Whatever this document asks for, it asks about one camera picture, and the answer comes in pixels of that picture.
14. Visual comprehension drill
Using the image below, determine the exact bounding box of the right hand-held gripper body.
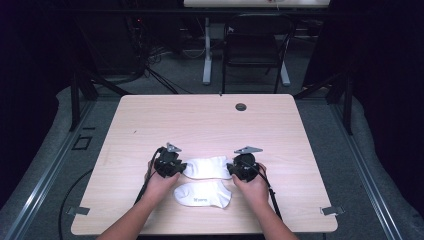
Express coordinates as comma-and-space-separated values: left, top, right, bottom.
231, 145, 264, 183

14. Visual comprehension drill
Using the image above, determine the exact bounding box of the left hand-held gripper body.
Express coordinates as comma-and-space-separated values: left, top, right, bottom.
153, 142, 188, 179

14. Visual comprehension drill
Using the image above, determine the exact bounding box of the person's left hand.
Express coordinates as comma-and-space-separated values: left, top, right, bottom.
143, 160, 182, 202

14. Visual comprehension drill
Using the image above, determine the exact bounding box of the person's right hand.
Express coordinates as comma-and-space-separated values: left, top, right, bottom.
231, 162, 271, 208

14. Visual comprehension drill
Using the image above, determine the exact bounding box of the white desk leg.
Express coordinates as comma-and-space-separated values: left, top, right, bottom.
280, 60, 292, 88
201, 15, 214, 86

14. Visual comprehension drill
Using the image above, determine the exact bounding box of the black folding chair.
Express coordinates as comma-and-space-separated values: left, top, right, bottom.
221, 13, 297, 95

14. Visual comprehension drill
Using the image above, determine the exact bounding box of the black equipment cabinet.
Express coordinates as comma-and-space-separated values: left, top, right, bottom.
75, 13, 148, 77

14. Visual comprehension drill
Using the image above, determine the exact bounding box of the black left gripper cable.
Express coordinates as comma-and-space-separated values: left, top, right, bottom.
133, 147, 166, 206

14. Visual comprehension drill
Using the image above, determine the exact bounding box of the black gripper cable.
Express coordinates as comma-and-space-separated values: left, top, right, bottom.
133, 147, 166, 206
257, 165, 284, 222

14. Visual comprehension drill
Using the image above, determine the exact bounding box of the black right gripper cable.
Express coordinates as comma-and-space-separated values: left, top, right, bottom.
257, 165, 284, 222

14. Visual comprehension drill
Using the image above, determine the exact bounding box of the grey metal table bracket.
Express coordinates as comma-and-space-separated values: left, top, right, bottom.
319, 205, 346, 217
65, 205, 92, 217

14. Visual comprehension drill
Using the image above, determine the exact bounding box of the bundle of black cables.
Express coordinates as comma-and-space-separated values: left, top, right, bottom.
145, 43, 208, 96

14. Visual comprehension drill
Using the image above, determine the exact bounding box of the black cable on floor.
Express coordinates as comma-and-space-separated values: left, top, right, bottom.
57, 167, 95, 240

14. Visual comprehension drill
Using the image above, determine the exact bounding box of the black metal frame stand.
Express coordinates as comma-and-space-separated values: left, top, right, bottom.
293, 70, 355, 136
68, 65, 132, 132

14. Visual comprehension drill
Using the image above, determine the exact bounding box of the grey metal floor rail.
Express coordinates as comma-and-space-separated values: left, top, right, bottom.
329, 102, 405, 240
5, 99, 98, 240

